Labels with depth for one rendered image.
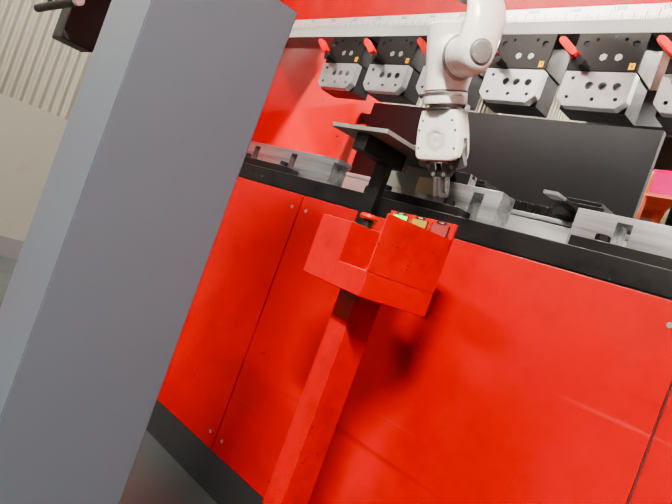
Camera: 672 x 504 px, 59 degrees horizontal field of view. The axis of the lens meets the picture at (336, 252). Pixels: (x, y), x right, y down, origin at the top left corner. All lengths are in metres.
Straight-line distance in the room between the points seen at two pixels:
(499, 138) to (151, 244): 1.53
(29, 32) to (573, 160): 3.10
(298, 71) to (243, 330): 1.07
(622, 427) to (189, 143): 0.79
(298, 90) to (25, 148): 2.11
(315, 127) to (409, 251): 1.40
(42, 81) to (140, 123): 3.28
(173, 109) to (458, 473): 0.82
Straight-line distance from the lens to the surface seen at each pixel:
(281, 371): 1.53
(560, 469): 1.12
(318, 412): 1.14
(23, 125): 4.00
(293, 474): 1.17
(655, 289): 1.10
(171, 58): 0.77
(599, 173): 1.92
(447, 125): 1.19
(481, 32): 1.15
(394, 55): 1.75
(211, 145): 0.79
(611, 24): 1.45
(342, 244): 1.09
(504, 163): 2.06
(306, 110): 2.36
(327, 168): 1.76
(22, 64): 4.01
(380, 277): 1.03
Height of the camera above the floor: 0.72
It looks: level
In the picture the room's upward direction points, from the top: 20 degrees clockwise
